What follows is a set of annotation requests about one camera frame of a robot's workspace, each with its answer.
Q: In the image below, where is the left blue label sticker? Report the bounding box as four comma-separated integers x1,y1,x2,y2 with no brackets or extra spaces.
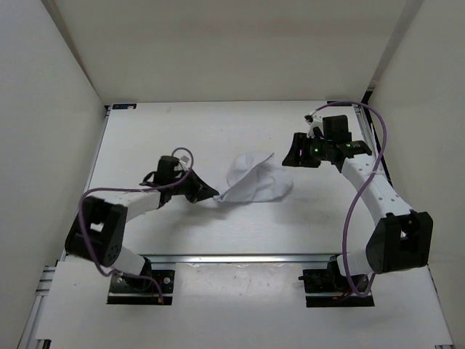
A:
112,103,137,110

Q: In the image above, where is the front aluminium frame rail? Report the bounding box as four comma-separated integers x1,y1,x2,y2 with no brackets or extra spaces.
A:
144,254,333,264

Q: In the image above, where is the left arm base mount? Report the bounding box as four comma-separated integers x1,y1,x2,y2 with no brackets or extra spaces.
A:
107,268,175,306

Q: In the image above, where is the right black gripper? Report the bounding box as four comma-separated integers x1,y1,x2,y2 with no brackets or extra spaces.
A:
281,132,331,168

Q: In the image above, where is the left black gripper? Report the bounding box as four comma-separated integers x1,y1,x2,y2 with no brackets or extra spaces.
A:
169,168,219,204

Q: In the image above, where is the left aluminium frame rail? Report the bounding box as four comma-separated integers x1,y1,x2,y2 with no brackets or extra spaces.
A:
17,251,67,349

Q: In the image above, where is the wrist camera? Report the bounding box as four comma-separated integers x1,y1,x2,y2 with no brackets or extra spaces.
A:
304,115,372,158
140,156,188,188

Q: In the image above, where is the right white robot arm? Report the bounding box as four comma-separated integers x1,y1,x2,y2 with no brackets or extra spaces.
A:
283,132,433,291

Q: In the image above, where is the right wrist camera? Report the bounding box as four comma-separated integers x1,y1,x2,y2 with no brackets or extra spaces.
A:
304,115,372,158

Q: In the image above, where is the right aluminium frame rail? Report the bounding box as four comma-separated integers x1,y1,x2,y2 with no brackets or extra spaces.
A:
354,103,419,262

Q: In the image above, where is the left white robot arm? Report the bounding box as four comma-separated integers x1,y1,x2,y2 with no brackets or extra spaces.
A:
65,169,219,291

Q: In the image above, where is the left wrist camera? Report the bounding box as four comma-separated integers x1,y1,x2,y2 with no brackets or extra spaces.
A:
140,156,188,188

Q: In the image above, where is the aluminium frame rail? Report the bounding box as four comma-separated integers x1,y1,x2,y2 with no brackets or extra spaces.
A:
144,254,333,264
354,103,419,262
17,251,67,349

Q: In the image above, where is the white skirt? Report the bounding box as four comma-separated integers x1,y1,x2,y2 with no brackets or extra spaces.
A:
214,151,294,204

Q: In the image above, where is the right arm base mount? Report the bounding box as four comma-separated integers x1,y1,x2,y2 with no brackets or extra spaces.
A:
299,261,375,308

